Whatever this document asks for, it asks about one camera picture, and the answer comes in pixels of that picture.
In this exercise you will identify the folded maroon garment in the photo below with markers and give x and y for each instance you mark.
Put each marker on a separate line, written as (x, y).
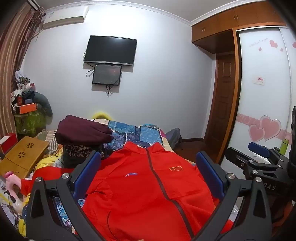
(81, 129)

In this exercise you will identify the red box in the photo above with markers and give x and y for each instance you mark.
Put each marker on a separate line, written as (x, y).
(8, 142)

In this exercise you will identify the white air conditioner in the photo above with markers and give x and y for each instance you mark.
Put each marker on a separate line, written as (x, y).
(66, 17)

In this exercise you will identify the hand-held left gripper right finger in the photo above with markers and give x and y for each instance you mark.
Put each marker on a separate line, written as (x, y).
(209, 176)

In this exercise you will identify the orange box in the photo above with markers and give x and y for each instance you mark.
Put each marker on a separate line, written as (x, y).
(27, 109)

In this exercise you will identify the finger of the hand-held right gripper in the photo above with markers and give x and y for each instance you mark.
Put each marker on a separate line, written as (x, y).
(260, 148)
(238, 160)

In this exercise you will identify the grey backpack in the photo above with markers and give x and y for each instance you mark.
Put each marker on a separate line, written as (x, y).
(174, 139)

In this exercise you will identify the yellow cloth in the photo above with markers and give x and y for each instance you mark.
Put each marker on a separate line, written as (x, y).
(46, 162)

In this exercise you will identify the yellow plush object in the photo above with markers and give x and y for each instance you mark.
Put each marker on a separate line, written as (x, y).
(101, 115)

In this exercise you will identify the pink plush toy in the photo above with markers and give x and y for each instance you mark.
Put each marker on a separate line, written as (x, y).
(12, 183)

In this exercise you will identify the black wall television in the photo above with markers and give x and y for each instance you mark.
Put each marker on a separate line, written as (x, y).
(109, 49)

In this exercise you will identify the brown striped curtain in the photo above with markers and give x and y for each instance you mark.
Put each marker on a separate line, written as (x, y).
(13, 58)

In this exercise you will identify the dark grey garment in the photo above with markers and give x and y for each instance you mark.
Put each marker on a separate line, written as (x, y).
(45, 104)

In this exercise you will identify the pink pig toy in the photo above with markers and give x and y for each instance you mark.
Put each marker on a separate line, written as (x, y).
(29, 87)

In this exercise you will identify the red zip jacket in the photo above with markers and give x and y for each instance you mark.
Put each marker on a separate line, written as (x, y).
(138, 197)

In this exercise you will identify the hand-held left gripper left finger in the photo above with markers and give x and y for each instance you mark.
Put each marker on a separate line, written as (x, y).
(89, 171)

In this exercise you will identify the green bottle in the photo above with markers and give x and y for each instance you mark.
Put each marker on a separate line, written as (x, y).
(284, 147)

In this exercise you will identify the wooden folding lap table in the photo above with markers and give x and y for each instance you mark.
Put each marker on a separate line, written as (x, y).
(23, 155)

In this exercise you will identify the brown wooden door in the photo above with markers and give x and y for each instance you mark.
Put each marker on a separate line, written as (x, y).
(222, 104)

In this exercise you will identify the wooden wardrobe with white doors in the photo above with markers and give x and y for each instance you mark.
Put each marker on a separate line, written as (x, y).
(261, 69)

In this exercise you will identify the green patterned cloth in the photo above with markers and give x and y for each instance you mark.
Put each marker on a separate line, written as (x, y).
(30, 122)

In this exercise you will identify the folded dark patterned garment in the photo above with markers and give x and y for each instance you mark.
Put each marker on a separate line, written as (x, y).
(76, 153)

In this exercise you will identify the small black wall monitor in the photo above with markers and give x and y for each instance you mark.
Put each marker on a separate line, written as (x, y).
(106, 74)

